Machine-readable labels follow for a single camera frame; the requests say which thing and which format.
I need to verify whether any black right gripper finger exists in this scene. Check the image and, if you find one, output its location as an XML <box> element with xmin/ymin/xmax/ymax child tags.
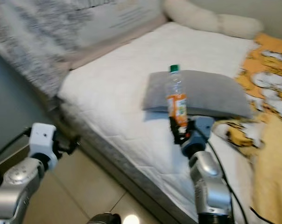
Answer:
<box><xmin>169</xmin><ymin>117</ymin><xmax>181</xmax><ymax>140</ymax></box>

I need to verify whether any plastic bottle orange label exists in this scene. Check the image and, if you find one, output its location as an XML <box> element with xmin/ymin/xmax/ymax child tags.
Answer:
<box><xmin>164</xmin><ymin>64</ymin><xmax>188</xmax><ymax>135</ymax></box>

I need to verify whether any grey bed base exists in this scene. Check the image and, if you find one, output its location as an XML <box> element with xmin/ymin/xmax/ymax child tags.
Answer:
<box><xmin>55</xmin><ymin>100</ymin><xmax>189</xmax><ymax>224</ymax></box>

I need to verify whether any white quilted mattress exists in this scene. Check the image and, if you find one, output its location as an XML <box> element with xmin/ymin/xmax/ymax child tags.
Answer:
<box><xmin>57</xmin><ymin>22</ymin><xmax>261</xmax><ymax>224</ymax></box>

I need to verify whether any black robot foot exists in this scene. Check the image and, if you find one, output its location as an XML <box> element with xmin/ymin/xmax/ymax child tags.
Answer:
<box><xmin>87</xmin><ymin>212</ymin><xmax>121</xmax><ymax>224</ymax></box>

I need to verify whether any yellow cartoon print blanket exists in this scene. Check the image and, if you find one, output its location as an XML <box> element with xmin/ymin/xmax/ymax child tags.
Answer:
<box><xmin>213</xmin><ymin>33</ymin><xmax>282</xmax><ymax>224</ymax></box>

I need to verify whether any large white patterned cushion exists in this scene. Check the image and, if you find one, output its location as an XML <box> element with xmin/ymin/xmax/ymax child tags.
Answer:
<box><xmin>0</xmin><ymin>0</ymin><xmax>166</xmax><ymax>97</ymax></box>

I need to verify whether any cream bolster pillow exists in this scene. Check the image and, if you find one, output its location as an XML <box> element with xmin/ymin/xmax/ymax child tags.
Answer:
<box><xmin>162</xmin><ymin>0</ymin><xmax>264</xmax><ymax>40</ymax></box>

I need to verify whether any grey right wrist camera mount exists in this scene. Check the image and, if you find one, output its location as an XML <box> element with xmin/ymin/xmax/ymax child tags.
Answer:
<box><xmin>191</xmin><ymin>116</ymin><xmax>216</xmax><ymax>143</ymax></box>

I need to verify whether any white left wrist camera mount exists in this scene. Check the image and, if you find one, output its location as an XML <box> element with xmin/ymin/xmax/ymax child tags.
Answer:
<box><xmin>29</xmin><ymin>123</ymin><xmax>58</xmax><ymax>157</ymax></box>

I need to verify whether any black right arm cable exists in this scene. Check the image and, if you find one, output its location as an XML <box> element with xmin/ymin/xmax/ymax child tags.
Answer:
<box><xmin>205</xmin><ymin>134</ymin><xmax>250</xmax><ymax>224</ymax></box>

